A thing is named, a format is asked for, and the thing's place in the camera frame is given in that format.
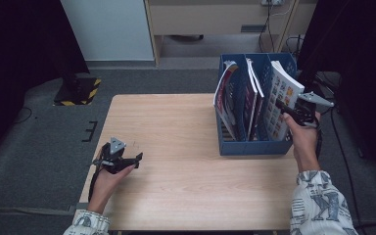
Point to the white power strip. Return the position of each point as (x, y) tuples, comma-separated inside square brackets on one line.
[(272, 2)]

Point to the light wood desk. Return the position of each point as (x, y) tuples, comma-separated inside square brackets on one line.
[(209, 16)]

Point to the black floor tape mark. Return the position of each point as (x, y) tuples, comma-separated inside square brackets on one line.
[(90, 131)]

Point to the white cover magazine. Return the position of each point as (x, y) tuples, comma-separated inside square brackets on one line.
[(280, 88)]

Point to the white cabinet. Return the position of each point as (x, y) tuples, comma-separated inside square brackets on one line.
[(107, 29)]

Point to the dark red cover magazine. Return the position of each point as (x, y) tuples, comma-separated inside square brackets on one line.
[(223, 107)]

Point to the blue file rack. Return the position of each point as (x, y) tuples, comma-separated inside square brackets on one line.
[(254, 148)]

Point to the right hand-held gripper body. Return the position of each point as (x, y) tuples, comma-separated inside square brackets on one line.
[(313, 101)]

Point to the grey tape strip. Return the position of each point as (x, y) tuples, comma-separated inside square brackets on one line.
[(80, 206)]

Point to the person's left hand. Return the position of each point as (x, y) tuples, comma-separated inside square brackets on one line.
[(104, 186)]

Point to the black curtain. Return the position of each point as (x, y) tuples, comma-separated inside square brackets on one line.
[(365, 49), (19, 49)]

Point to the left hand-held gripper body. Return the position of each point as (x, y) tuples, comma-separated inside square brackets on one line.
[(116, 147)]

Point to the person's right hand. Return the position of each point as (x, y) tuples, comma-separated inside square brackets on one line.
[(305, 143)]

